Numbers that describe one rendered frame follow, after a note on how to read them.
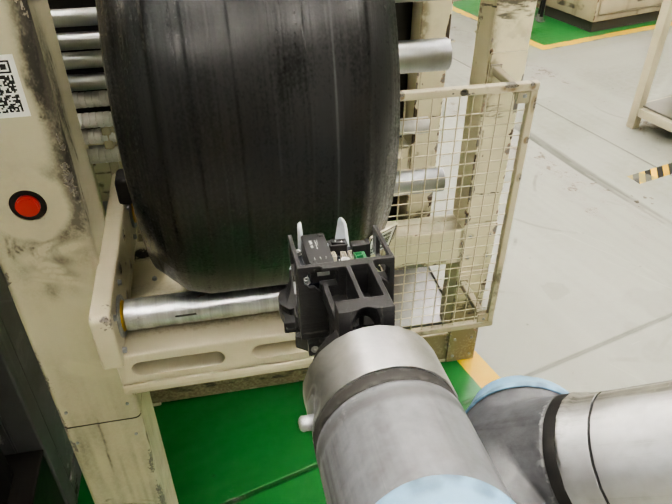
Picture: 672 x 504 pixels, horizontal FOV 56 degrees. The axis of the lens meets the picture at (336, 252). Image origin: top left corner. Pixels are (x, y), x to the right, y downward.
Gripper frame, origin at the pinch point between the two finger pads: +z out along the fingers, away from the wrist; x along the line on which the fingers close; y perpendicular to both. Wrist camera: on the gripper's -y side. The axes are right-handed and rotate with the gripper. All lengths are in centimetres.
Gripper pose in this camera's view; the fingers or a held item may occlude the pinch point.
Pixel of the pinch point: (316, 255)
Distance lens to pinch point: 59.5
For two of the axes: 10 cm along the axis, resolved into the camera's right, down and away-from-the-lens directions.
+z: -2.0, -4.8, 8.5
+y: -0.2, -8.7, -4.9
